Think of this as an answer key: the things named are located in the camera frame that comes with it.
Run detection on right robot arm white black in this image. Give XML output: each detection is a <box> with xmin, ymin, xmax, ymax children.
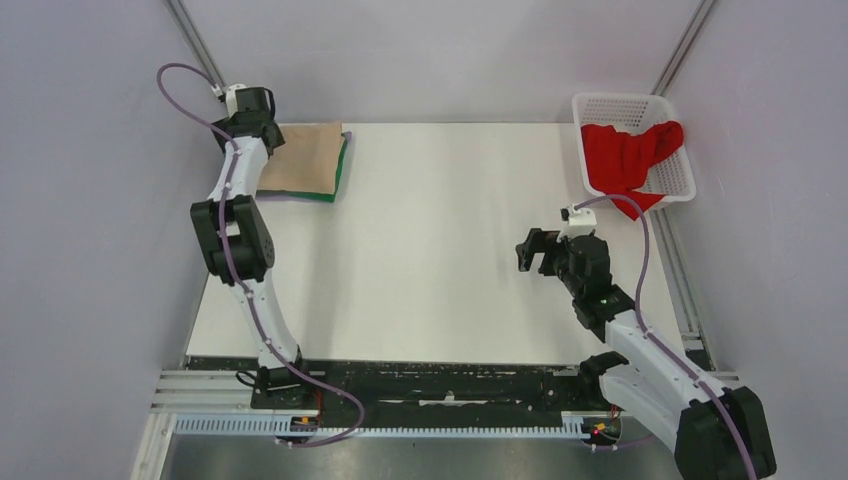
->
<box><xmin>516</xmin><ymin>228</ymin><xmax>777</xmax><ymax>479</ymax></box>

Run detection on beige t shirt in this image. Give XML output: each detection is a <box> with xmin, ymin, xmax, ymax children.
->
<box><xmin>258</xmin><ymin>122</ymin><xmax>343</xmax><ymax>193</ymax></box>

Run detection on red t shirt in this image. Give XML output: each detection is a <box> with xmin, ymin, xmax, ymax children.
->
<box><xmin>581</xmin><ymin>121</ymin><xmax>684</xmax><ymax>221</ymax></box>

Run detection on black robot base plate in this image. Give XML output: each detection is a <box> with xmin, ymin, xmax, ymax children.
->
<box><xmin>185</xmin><ymin>356</ymin><xmax>645</xmax><ymax>431</ymax></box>

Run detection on right corner aluminium post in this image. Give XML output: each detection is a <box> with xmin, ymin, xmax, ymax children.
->
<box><xmin>651</xmin><ymin>0</ymin><xmax>720</xmax><ymax>96</ymax></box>

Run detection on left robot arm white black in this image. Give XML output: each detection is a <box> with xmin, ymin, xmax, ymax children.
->
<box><xmin>190</xmin><ymin>84</ymin><xmax>315</xmax><ymax>408</ymax></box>

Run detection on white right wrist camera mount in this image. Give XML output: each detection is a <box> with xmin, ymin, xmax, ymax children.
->
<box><xmin>557</xmin><ymin>205</ymin><xmax>597</xmax><ymax>243</ymax></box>

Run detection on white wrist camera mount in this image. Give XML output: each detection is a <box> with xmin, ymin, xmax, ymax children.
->
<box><xmin>557</xmin><ymin>205</ymin><xmax>597</xmax><ymax>243</ymax></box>
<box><xmin>211</xmin><ymin>83</ymin><xmax>247</xmax><ymax>117</ymax></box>

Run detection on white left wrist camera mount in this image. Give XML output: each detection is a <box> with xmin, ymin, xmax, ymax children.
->
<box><xmin>211</xmin><ymin>83</ymin><xmax>247</xmax><ymax>117</ymax></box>

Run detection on white plastic laundry basket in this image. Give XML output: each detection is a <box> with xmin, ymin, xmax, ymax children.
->
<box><xmin>571</xmin><ymin>92</ymin><xmax>696</xmax><ymax>209</ymax></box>

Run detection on aluminium frame rails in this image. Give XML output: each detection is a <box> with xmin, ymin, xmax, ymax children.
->
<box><xmin>152</xmin><ymin>210</ymin><xmax>741</xmax><ymax>414</ymax></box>

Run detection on white slotted cable duct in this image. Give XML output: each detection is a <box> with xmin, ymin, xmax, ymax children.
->
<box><xmin>173</xmin><ymin>413</ymin><xmax>599</xmax><ymax>440</ymax></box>

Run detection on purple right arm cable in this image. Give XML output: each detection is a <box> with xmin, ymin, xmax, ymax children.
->
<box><xmin>572</xmin><ymin>193</ymin><xmax>759</xmax><ymax>480</ymax></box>

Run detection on corner aluminium post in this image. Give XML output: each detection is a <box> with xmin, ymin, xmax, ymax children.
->
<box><xmin>163</xmin><ymin>0</ymin><xmax>226</xmax><ymax>87</ymax></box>
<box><xmin>651</xmin><ymin>0</ymin><xmax>720</xmax><ymax>96</ymax></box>

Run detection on left corner aluminium post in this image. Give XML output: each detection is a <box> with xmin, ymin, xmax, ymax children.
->
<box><xmin>163</xmin><ymin>0</ymin><xmax>226</xmax><ymax>87</ymax></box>

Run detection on green folded t shirt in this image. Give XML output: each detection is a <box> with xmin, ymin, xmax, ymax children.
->
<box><xmin>282</xmin><ymin>131</ymin><xmax>352</xmax><ymax>203</ymax></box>

